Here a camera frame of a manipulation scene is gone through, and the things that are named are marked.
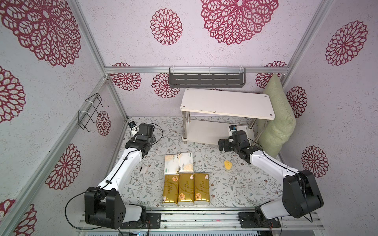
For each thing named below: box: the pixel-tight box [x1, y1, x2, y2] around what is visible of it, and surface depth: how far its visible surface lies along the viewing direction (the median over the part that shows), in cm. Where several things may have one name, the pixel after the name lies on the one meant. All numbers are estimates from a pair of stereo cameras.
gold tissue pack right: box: [193, 173, 211, 206], surface depth 79 cm
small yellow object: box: [223, 160, 233, 171], surface depth 94 cm
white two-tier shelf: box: [180, 88, 276, 146], surface depth 85 cm
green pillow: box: [256, 73, 297, 158], surface depth 80 cm
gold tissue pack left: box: [162, 174, 180, 205], surface depth 79 cm
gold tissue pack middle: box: [177, 172, 195, 206], surface depth 79 cm
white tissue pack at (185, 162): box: [178, 151, 194, 174], surface depth 91 cm
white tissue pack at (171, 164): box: [164, 153, 180, 176], surface depth 91 cm
